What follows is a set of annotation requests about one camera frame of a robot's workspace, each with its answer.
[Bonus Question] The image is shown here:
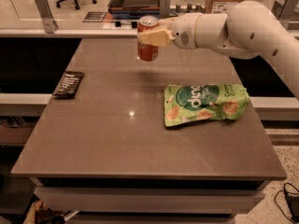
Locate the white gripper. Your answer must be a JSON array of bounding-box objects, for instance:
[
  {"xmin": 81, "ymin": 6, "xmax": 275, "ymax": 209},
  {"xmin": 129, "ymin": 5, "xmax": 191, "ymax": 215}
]
[{"xmin": 137, "ymin": 13, "xmax": 202, "ymax": 49}]

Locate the red coke can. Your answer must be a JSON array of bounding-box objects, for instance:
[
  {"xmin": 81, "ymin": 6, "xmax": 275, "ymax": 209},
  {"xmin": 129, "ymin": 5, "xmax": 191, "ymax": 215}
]
[{"xmin": 137, "ymin": 16, "xmax": 158, "ymax": 62}]

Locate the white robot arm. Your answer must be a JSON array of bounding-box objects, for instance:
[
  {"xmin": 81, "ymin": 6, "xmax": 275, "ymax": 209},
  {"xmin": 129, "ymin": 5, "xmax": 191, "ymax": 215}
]
[{"xmin": 137, "ymin": 0, "xmax": 299, "ymax": 98}]

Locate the black rxbar chocolate bar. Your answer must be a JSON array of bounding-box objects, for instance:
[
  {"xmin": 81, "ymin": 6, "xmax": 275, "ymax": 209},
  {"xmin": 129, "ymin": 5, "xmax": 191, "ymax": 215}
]
[{"xmin": 53, "ymin": 71, "xmax": 84, "ymax": 98}]

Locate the green chip bag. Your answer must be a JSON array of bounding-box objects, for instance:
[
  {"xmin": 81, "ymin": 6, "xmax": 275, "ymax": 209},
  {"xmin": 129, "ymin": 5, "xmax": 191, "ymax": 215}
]
[{"xmin": 164, "ymin": 84, "xmax": 249, "ymax": 127}]

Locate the middle metal glass post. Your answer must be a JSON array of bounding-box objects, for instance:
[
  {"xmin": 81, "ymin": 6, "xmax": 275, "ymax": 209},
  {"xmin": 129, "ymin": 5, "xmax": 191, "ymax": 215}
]
[{"xmin": 159, "ymin": 0, "xmax": 170, "ymax": 19}]

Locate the metal glass post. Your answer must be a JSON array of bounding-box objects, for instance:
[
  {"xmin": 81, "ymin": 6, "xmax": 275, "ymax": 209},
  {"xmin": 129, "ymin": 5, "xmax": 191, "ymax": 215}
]
[
  {"xmin": 272, "ymin": 0, "xmax": 299, "ymax": 25},
  {"xmin": 35, "ymin": 0, "xmax": 58, "ymax": 34},
  {"xmin": 159, "ymin": 0, "xmax": 170, "ymax": 19}
]

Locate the right metal glass post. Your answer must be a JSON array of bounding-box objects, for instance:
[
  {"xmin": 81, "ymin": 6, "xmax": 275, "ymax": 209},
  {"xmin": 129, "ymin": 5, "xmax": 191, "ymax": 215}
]
[{"xmin": 272, "ymin": 0, "xmax": 299, "ymax": 25}]

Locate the left metal glass post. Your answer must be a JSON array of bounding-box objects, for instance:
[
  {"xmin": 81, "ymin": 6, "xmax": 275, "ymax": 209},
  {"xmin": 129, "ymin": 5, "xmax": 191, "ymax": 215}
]
[{"xmin": 35, "ymin": 0, "xmax": 58, "ymax": 34}]

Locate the black power adapter with cable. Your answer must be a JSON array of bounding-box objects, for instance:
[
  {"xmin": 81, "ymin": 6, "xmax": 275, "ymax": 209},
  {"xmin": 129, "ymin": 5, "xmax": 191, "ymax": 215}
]
[{"xmin": 274, "ymin": 182, "xmax": 299, "ymax": 224}]

